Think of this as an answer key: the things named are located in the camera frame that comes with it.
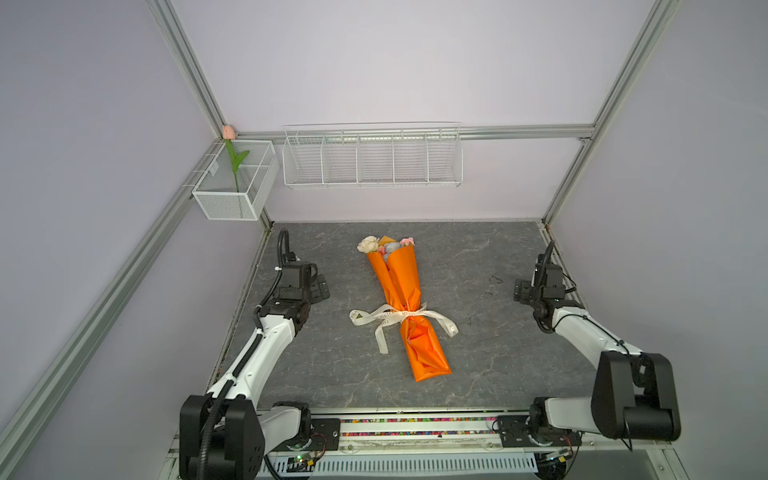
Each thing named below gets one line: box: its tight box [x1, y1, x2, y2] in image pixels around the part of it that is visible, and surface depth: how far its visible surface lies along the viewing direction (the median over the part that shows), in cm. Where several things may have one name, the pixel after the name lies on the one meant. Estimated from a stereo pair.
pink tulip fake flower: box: [222, 124, 250, 193], surface depth 92 cm
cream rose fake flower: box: [357, 236, 380, 253], surface depth 106 cm
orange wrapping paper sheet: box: [367, 236, 453, 383], surface depth 90 cm
